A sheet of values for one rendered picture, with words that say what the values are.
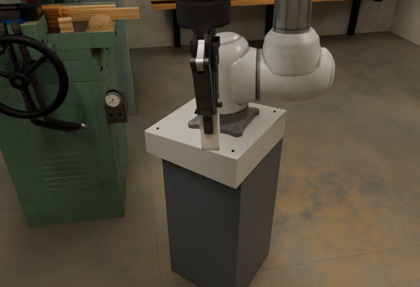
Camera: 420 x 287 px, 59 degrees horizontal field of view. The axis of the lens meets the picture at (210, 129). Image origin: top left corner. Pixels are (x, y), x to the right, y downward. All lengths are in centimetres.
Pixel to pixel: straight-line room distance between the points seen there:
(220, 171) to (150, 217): 85
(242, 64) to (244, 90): 8
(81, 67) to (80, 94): 11
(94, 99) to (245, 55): 69
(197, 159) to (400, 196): 134
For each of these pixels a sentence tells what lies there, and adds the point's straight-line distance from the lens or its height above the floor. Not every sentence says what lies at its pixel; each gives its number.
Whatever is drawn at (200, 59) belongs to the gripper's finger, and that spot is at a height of 112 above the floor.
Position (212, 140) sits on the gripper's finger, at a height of 97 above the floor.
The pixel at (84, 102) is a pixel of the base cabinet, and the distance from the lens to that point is 153.
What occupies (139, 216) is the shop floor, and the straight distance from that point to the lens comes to 186.
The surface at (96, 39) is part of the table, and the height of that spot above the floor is 87.
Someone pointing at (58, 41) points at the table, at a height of 87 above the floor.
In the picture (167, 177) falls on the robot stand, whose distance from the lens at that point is 127.
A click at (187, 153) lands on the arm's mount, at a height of 66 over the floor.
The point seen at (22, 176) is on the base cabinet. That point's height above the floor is 30.
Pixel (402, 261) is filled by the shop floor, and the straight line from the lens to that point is 185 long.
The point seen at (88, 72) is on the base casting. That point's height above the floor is 75.
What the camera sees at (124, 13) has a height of 92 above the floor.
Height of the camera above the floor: 129
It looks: 32 degrees down
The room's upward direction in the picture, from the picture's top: straight up
